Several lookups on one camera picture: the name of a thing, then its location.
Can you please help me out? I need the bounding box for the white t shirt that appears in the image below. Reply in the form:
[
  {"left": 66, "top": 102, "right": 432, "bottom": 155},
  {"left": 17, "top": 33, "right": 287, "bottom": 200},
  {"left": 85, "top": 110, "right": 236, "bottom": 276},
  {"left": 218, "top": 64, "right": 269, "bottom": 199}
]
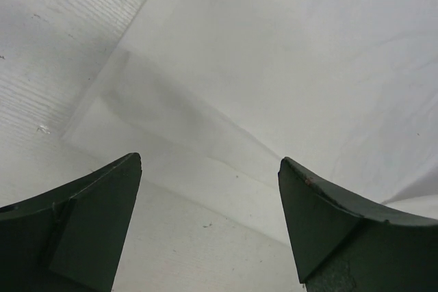
[{"left": 64, "top": 0, "right": 437, "bottom": 217}]

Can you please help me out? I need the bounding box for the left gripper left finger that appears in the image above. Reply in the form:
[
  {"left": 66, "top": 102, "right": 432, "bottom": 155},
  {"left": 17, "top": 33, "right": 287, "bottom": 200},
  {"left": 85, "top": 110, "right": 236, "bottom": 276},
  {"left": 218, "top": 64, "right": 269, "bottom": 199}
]
[{"left": 1, "top": 152, "right": 142, "bottom": 291}]

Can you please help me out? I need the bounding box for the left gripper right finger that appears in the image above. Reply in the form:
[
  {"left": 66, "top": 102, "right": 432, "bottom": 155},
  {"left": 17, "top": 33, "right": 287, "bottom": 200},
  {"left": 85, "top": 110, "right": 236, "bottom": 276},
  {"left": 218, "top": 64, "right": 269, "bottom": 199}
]
[{"left": 278, "top": 158, "right": 437, "bottom": 291}]

